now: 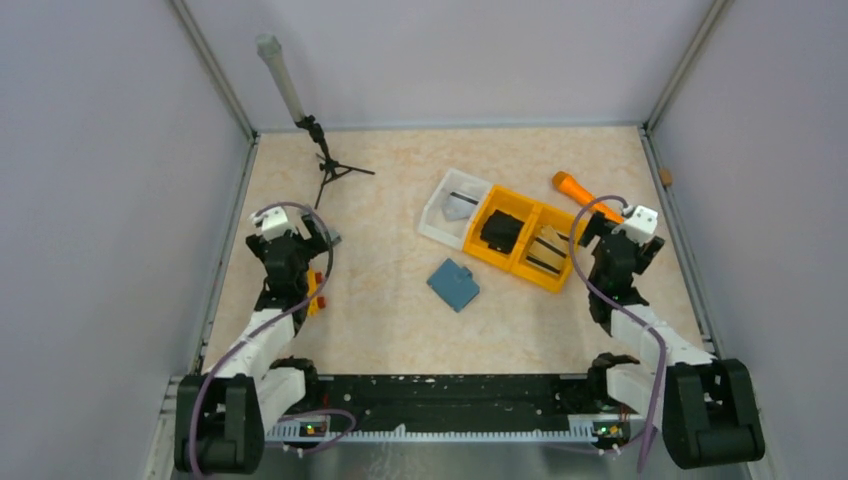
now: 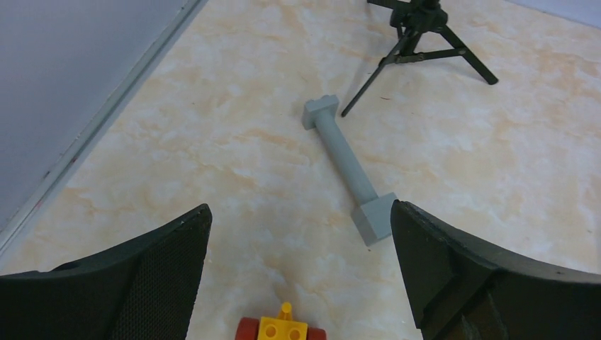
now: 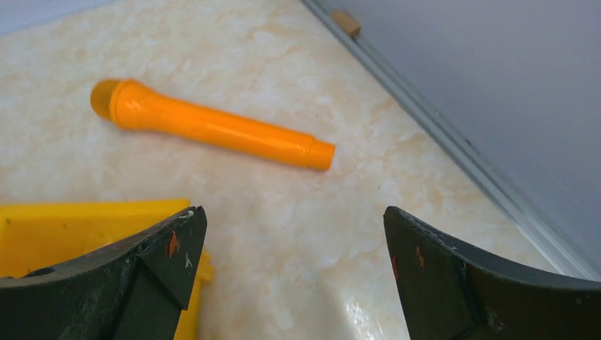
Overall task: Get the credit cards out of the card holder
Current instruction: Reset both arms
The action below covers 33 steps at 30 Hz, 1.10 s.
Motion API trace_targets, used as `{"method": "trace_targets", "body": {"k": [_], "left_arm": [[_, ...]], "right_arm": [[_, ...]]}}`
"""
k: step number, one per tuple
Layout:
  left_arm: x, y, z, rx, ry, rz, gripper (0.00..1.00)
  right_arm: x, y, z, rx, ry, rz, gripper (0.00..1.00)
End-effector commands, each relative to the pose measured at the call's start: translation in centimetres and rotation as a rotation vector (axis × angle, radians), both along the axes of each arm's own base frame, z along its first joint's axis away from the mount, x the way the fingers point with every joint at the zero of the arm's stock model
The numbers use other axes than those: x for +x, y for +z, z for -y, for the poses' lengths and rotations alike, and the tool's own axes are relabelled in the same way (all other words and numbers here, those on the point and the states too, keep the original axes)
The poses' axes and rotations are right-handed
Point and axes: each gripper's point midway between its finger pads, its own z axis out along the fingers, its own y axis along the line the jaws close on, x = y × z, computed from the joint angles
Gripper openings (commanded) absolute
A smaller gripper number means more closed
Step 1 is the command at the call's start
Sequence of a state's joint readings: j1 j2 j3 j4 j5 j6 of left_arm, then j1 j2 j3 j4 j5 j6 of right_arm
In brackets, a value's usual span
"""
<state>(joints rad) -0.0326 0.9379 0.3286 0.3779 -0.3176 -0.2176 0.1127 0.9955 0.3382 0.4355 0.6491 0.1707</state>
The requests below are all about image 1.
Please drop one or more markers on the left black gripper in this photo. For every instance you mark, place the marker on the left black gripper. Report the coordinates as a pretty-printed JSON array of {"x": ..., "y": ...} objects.
[{"x": 312, "y": 245}]

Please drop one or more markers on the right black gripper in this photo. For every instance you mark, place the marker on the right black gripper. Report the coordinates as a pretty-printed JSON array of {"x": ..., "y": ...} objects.
[{"x": 598, "y": 226}]

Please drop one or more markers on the gold credit card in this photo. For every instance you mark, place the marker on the gold credit card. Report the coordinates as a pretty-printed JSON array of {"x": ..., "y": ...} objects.
[{"x": 549, "y": 250}]

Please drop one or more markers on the blue card holder wallet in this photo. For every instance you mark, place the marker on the blue card holder wallet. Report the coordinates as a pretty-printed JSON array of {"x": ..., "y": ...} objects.
[{"x": 454, "y": 285}]

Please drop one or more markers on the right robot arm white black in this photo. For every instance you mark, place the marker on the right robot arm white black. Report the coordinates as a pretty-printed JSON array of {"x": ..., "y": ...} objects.
[{"x": 703, "y": 406}]

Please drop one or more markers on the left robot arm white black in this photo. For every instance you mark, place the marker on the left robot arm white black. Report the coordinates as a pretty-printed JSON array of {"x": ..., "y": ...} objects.
[{"x": 222, "y": 415}]

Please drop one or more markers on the small yellow red toy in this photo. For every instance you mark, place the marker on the small yellow red toy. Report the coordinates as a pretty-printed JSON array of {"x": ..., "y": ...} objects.
[{"x": 315, "y": 280}]

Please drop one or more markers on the black mini tripod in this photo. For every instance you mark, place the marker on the black mini tripod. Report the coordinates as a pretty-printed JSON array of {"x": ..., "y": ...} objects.
[{"x": 331, "y": 168}]

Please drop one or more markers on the yellow two-compartment bin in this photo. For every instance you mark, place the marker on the yellow two-compartment bin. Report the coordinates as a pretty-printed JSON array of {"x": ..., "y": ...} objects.
[{"x": 533, "y": 215}]

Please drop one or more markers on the black block in bin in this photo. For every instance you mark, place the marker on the black block in bin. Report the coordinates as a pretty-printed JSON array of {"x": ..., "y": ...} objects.
[{"x": 501, "y": 231}]

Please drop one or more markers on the white plastic tray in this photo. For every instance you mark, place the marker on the white plastic tray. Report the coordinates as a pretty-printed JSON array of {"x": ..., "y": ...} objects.
[{"x": 432, "y": 223}]

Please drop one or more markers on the grey tube on tripod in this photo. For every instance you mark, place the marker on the grey tube on tripod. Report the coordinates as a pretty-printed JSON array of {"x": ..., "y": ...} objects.
[{"x": 269, "y": 50}]

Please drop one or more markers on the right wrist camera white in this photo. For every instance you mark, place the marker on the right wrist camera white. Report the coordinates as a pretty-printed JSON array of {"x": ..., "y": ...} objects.
[{"x": 639, "y": 223}]

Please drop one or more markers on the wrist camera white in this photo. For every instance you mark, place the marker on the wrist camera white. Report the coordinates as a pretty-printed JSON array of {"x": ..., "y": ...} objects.
[
  {"x": 272, "y": 222},
  {"x": 639, "y": 223}
]

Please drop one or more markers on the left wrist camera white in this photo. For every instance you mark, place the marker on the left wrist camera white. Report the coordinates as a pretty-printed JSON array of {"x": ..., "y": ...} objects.
[{"x": 272, "y": 222}]

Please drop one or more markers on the orange plastic cone handle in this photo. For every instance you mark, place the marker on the orange plastic cone handle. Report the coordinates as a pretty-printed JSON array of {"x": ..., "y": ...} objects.
[{"x": 566, "y": 184}]

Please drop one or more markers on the small brown wall knob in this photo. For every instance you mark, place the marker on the small brown wall knob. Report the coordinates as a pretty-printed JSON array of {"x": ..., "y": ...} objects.
[{"x": 665, "y": 177}]

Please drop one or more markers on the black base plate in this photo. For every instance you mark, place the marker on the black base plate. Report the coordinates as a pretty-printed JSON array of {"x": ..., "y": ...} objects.
[{"x": 469, "y": 403}]

